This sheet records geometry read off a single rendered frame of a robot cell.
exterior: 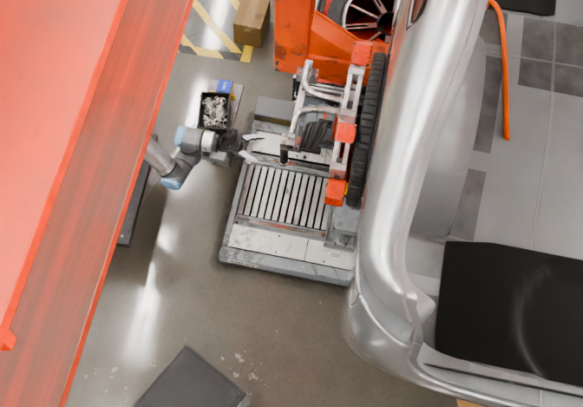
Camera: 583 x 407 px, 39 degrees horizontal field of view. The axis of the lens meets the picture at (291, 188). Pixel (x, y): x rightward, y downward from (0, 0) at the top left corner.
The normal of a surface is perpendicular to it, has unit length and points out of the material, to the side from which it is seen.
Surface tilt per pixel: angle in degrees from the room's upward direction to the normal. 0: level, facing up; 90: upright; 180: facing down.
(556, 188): 22
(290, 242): 0
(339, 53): 90
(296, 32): 90
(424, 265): 0
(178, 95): 0
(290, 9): 90
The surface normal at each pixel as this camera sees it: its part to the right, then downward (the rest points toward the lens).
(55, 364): 0.03, -0.44
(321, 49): -0.20, 0.88
